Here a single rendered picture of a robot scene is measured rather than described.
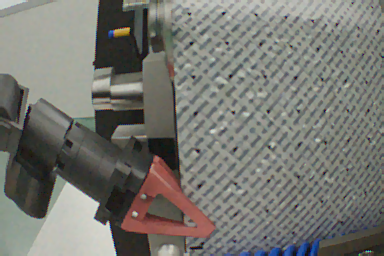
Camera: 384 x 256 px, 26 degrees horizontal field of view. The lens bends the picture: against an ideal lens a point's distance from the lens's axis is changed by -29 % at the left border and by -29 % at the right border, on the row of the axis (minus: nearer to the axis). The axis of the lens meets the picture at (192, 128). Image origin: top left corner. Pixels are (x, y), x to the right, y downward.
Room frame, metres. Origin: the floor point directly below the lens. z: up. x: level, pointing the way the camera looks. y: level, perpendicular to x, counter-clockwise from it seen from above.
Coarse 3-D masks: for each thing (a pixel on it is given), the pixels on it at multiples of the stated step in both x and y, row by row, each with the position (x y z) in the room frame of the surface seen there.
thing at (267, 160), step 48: (192, 96) 0.86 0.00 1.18; (240, 96) 0.86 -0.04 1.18; (288, 96) 0.86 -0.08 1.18; (336, 96) 0.85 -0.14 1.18; (192, 144) 0.86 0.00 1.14; (240, 144) 0.86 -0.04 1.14; (288, 144) 0.86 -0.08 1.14; (336, 144) 0.85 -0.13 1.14; (192, 192) 0.86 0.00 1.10; (240, 192) 0.86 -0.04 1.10; (288, 192) 0.86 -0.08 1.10; (336, 192) 0.85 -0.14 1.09; (192, 240) 0.86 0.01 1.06; (240, 240) 0.86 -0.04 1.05; (288, 240) 0.86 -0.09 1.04
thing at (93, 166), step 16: (80, 128) 0.87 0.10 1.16; (80, 144) 0.85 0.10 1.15; (96, 144) 0.86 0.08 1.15; (112, 144) 0.87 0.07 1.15; (128, 144) 0.88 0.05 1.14; (64, 160) 0.85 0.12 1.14; (80, 160) 0.85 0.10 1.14; (96, 160) 0.85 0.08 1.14; (112, 160) 0.85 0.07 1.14; (64, 176) 0.86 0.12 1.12; (80, 176) 0.85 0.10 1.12; (96, 176) 0.85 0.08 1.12; (112, 176) 0.82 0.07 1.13; (96, 192) 0.85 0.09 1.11
